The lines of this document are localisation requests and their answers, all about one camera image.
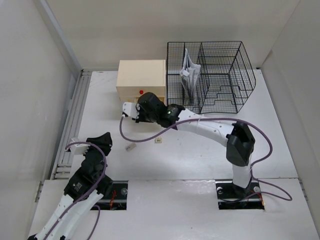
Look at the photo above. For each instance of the black wire mesh organizer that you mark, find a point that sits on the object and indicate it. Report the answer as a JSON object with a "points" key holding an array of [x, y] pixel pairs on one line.
{"points": [[225, 82]]}

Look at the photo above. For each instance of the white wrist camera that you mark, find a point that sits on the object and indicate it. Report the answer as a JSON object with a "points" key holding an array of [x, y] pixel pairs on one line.
{"points": [[76, 147], [131, 109]]}

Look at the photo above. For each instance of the aluminium rail frame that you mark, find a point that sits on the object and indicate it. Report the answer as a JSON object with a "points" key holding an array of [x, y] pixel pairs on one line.
{"points": [[53, 163]]}

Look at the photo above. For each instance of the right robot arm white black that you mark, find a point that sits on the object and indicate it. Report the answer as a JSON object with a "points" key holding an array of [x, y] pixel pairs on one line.
{"points": [[236, 137]]}

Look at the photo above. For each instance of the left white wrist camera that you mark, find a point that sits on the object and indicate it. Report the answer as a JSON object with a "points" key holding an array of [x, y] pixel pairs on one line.
{"points": [[76, 147]]}

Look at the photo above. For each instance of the cream wooden drawer cabinet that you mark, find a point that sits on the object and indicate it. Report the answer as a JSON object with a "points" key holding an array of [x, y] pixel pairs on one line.
{"points": [[141, 73]]}

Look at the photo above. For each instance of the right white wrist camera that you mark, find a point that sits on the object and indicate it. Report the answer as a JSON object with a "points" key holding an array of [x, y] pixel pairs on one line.
{"points": [[131, 109]]}

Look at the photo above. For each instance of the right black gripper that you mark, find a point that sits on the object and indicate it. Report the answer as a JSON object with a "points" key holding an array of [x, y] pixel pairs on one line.
{"points": [[140, 118]]}

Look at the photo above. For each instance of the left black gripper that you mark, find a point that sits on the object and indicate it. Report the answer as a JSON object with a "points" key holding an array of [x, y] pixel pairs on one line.
{"points": [[104, 140]]}

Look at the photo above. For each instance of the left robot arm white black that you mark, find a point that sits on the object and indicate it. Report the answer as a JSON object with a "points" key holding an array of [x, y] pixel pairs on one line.
{"points": [[85, 188]]}

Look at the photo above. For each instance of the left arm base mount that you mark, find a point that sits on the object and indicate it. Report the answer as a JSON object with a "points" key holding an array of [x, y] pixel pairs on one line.
{"points": [[116, 200]]}

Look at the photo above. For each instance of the grey white eraser stick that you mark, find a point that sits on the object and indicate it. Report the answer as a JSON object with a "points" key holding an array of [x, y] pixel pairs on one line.
{"points": [[130, 146]]}

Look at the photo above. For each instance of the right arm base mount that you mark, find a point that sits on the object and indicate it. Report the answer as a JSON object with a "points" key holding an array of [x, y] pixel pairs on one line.
{"points": [[233, 197]]}

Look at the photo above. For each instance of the small tan eraser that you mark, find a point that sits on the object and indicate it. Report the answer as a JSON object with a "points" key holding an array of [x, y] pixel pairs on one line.
{"points": [[158, 140]]}

